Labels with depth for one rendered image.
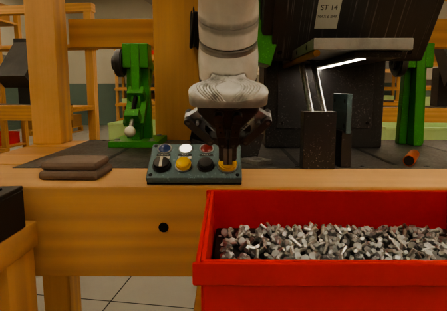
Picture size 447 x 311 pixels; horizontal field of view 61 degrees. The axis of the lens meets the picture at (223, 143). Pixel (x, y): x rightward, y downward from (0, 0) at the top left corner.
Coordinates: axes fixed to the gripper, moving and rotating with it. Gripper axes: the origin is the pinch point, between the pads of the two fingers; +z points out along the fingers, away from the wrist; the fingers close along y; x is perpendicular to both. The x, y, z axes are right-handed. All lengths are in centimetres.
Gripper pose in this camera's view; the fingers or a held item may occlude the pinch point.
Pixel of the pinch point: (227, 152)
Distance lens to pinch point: 58.7
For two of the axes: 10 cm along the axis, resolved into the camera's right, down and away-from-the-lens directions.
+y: -10.0, 0.0, 0.1
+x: -0.1, 6.8, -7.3
